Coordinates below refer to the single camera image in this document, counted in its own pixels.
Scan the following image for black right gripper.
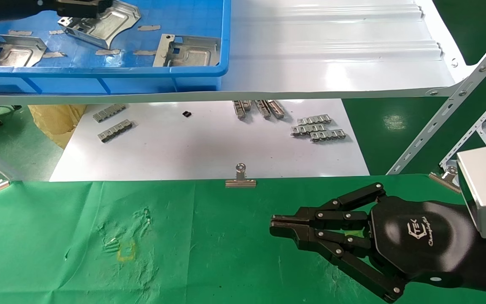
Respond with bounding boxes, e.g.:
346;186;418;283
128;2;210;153
270;182;480;293

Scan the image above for white perforated angle bar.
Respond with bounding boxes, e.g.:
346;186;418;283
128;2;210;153
439;83;486;168
388;22;486;176

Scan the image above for blue plastic bin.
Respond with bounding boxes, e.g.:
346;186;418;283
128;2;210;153
0;0;232;95

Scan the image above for white metal ramp panel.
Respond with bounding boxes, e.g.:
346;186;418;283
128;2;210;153
0;0;478;106

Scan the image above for yellow plastic bag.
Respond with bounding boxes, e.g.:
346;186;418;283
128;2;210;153
28;105;89;149

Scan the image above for white sheet board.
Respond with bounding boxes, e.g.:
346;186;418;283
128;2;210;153
49;99;370;182

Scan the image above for small metal clip strip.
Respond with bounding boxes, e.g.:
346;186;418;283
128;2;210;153
309;129;347;143
297;114;332;126
93;103;127;123
267;100;286;120
291;123;326;137
254;100;271;120
97;119;134;143
233;100;252;121

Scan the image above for green cloth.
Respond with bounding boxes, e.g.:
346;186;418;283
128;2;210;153
0;174;486;304

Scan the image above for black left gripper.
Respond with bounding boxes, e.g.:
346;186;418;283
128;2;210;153
0;0;114;25

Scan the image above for clear crumpled plastic film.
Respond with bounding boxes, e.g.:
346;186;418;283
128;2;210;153
105;53;138;68

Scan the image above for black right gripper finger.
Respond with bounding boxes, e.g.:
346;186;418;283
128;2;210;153
270;224;407;303

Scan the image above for stamped sheet metal bracket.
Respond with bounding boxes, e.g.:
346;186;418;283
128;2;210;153
57;0;142;49
0;33;48;68
153;34;221;68

